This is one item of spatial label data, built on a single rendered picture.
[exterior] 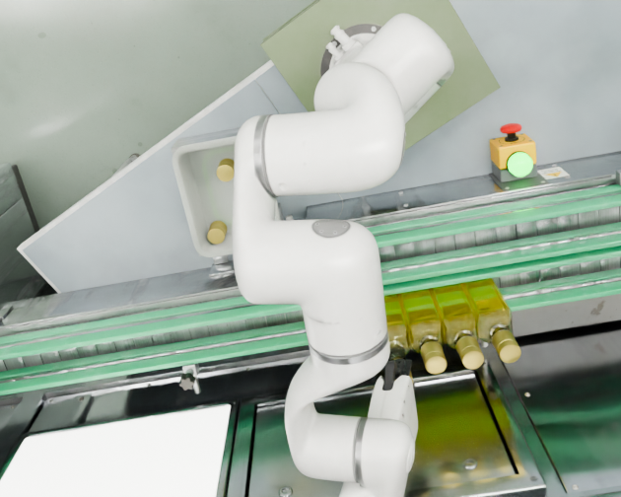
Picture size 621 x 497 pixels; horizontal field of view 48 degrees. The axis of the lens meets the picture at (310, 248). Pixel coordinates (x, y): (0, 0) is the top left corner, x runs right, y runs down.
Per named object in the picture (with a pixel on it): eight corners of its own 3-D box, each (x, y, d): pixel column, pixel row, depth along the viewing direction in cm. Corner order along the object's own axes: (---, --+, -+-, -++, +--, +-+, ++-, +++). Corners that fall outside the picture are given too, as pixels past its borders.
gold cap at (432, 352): (421, 361, 114) (426, 376, 110) (419, 342, 113) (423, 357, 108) (443, 358, 114) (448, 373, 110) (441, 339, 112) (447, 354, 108)
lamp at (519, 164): (507, 176, 133) (511, 180, 130) (505, 153, 131) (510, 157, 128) (530, 172, 132) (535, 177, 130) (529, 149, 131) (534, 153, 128)
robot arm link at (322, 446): (393, 309, 76) (408, 449, 86) (280, 306, 80) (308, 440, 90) (379, 359, 69) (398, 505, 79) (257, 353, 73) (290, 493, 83)
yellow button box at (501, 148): (491, 172, 140) (501, 183, 133) (488, 135, 137) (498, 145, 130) (526, 166, 140) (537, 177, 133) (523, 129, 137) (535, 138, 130)
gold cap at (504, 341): (510, 326, 112) (517, 340, 107) (517, 344, 113) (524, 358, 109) (488, 334, 112) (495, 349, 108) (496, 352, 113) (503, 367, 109)
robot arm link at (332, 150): (294, 68, 82) (255, 59, 68) (412, 57, 78) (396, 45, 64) (303, 186, 84) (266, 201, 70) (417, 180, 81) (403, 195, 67)
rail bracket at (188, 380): (193, 371, 142) (183, 410, 130) (185, 342, 140) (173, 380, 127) (213, 368, 142) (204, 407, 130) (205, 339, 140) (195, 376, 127)
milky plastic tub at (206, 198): (203, 244, 145) (197, 260, 137) (175, 138, 136) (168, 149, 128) (286, 229, 144) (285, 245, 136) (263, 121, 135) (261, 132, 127)
